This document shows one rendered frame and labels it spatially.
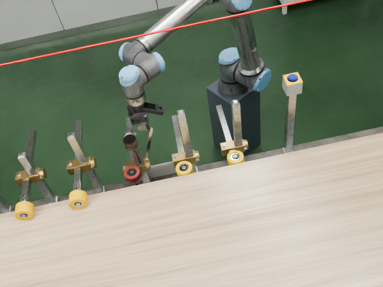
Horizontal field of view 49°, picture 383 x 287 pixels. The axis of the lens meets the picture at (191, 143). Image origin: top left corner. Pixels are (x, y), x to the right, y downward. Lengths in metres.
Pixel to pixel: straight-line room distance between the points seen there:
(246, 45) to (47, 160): 1.94
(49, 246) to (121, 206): 0.35
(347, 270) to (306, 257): 0.15
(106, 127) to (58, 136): 0.41
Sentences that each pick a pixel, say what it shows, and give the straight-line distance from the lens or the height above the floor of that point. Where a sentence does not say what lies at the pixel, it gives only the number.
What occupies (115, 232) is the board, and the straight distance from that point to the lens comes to 1.91.
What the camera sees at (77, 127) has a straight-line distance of 2.29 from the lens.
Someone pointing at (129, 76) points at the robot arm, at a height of 1.38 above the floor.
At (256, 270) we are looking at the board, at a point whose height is 0.90.
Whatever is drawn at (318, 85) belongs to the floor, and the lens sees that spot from 3.71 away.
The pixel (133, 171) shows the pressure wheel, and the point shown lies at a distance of 2.06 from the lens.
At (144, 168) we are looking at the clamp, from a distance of 2.13.
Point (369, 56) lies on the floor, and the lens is 4.05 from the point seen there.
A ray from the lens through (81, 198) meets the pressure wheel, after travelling 1.98.
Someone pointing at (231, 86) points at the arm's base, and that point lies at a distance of 2.71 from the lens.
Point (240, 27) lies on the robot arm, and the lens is 2.24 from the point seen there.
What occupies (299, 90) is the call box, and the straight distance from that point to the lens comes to 1.94.
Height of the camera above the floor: 2.50
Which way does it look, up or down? 49 degrees down
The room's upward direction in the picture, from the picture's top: 12 degrees counter-clockwise
